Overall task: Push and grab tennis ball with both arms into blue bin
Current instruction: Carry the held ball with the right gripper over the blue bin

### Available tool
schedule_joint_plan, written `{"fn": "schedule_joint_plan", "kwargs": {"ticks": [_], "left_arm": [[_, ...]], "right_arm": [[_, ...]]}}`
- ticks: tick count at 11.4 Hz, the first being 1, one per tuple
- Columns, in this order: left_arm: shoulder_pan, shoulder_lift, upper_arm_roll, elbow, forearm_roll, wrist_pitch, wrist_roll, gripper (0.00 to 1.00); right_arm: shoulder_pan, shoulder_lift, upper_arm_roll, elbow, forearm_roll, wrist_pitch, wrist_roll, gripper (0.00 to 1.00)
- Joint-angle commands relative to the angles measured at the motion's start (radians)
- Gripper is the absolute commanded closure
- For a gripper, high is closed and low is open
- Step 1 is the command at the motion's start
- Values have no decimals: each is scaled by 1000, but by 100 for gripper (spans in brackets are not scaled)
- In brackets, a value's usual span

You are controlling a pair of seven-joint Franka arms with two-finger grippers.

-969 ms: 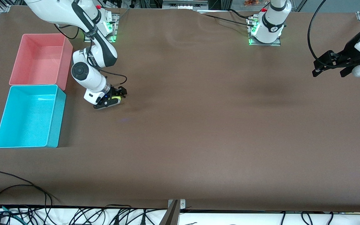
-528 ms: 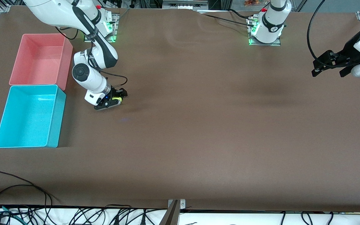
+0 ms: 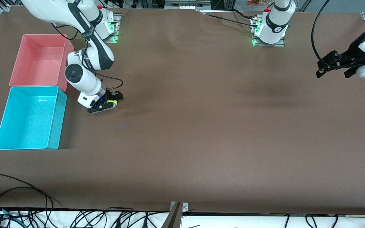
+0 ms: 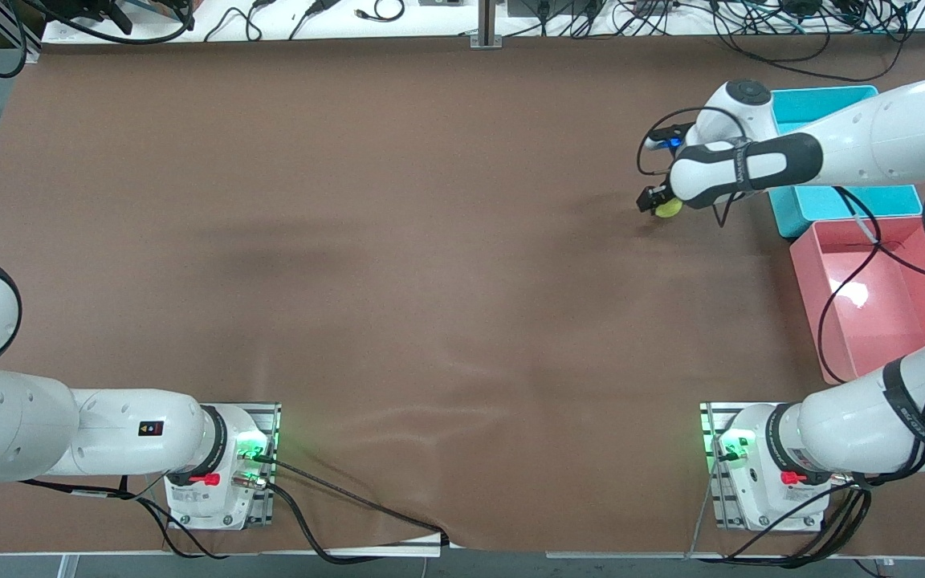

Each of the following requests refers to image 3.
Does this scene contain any blue plastic bin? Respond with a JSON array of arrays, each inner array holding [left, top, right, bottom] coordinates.
[[0, 85, 67, 150]]

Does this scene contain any pink plastic bin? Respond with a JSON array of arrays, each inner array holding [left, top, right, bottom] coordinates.
[[9, 34, 74, 92]]

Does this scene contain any grey metal bar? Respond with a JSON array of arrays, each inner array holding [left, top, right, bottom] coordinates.
[[161, 203, 183, 228]]

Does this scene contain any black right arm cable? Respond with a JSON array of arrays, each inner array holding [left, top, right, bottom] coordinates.
[[51, 22, 124, 93]]

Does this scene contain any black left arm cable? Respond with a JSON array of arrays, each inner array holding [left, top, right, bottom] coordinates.
[[311, 0, 338, 68]]

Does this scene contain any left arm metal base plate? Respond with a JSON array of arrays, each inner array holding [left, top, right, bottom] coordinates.
[[251, 17, 285, 47]]

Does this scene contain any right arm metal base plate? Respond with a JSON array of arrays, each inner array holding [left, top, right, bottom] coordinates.
[[103, 14, 120, 44]]

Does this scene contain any thin black cable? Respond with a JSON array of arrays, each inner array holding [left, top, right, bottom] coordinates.
[[0, 173, 61, 206], [0, 187, 54, 211]]

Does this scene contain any black cable to arm base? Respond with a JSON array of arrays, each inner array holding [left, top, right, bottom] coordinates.
[[202, 11, 260, 28]]

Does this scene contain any aluminium frame with sockets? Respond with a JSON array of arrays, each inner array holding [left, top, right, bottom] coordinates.
[[164, 0, 212, 10]]

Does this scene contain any small metal bracket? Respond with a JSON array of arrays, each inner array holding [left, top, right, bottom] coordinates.
[[170, 202, 189, 213]]

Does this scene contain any teal cable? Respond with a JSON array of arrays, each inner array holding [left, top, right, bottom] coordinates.
[[0, 206, 28, 228]]

